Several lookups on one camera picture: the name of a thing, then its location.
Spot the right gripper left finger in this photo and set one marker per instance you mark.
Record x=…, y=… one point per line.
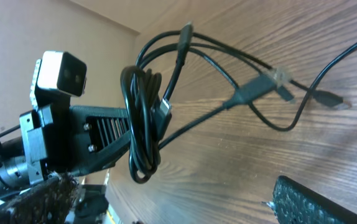
x=47, y=202

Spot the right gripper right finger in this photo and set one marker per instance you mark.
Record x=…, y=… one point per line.
x=293, y=203

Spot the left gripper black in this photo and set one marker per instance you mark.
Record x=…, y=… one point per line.
x=99, y=138

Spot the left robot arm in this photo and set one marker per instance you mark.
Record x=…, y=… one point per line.
x=13, y=167

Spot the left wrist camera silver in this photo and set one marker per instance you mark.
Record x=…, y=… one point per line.
x=58, y=76

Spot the right camera cable black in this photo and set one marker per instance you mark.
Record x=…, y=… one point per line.
x=346, y=80

